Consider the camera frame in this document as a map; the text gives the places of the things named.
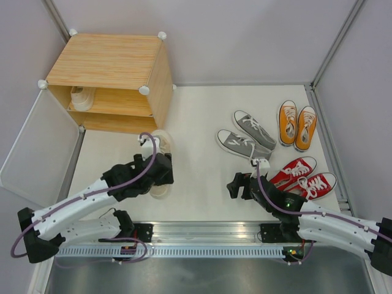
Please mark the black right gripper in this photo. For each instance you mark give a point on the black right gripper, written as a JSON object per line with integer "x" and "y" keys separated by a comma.
{"x": 233, "y": 187}

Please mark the wooden shoe cabinet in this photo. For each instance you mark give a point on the wooden shoe cabinet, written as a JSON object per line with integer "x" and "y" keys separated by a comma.
{"x": 131, "y": 75}

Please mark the white slotted cable duct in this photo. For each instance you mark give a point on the white slotted cable duct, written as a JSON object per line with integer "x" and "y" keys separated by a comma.
{"x": 174, "y": 251}

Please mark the red sneaker upper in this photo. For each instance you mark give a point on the red sneaker upper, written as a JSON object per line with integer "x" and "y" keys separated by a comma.
{"x": 294, "y": 170}

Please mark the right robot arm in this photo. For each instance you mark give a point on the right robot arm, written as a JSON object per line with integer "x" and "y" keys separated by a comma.
{"x": 304, "y": 219}

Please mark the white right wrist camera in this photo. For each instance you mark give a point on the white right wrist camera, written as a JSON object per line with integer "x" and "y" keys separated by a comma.
{"x": 260, "y": 163}

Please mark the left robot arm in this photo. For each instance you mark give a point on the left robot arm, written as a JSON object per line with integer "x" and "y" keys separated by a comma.
{"x": 48, "y": 230}

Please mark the grey sneaker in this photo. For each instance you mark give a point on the grey sneaker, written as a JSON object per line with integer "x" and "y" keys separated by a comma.
{"x": 251, "y": 127}
{"x": 241, "y": 146}

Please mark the red sneaker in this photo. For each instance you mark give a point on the red sneaker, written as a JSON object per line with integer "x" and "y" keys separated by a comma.
{"x": 294, "y": 170}
{"x": 315, "y": 187}

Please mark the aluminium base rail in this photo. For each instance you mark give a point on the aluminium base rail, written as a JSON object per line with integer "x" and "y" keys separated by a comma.
{"x": 216, "y": 233}

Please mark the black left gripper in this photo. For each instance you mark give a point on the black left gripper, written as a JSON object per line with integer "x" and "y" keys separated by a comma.
{"x": 166, "y": 179}

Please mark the grey sneaker left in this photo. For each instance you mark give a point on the grey sneaker left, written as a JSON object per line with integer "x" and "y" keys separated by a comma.
{"x": 241, "y": 146}

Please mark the orange sneaker right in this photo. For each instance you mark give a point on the orange sneaker right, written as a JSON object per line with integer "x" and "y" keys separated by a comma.
{"x": 307, "y": 122}

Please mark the grey sneaker right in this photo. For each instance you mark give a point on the grey sneaker right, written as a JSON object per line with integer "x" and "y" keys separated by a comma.
{"x": 251, "y": 127}

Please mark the orange sneaker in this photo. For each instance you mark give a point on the orange sneaker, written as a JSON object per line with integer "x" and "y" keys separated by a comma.
{"x": 307, "y": 122}
{"x": 287, "y": 122}

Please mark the red sneaker lower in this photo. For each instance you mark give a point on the red sneaker lower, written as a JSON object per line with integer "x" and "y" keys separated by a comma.
{"x": 315, "y": 187}

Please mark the translucent cabinet door panel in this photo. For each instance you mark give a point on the translucent cabinet door panel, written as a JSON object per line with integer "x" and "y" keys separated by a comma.
{"x": 39, "y": 158}

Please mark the orange sneaker left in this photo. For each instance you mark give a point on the orange sneaker left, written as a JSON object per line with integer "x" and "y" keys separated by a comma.
{"x": 287, "y": 122}

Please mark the beige canvas shoe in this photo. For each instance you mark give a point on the beige canvas shoe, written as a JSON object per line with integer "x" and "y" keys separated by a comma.
{"x": 165, "y": 145}
{"x": 82, "y": 98}

